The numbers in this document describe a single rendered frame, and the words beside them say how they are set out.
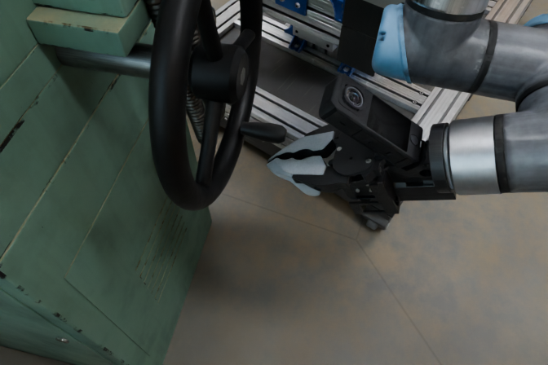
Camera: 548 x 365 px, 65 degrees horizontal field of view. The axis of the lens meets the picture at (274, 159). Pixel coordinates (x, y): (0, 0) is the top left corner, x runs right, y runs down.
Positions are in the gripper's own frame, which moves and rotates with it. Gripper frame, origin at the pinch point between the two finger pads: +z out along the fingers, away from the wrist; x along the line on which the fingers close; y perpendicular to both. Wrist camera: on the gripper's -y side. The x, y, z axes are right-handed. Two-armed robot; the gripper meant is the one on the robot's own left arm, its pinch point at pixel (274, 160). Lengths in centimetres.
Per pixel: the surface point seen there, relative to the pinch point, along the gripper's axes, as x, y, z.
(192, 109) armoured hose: 3.9, -6.9, 10.1
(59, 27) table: -2.5, -25.0, 9.0
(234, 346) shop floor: -11, 57, 40
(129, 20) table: 0.2, -22.1, 3.9
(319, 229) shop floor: 26, 64, 29
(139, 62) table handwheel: -0.5, -18.1, 6.1
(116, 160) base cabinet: -1.2, -4.4, 24.5
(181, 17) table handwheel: -5.8, -23.5, -7.2
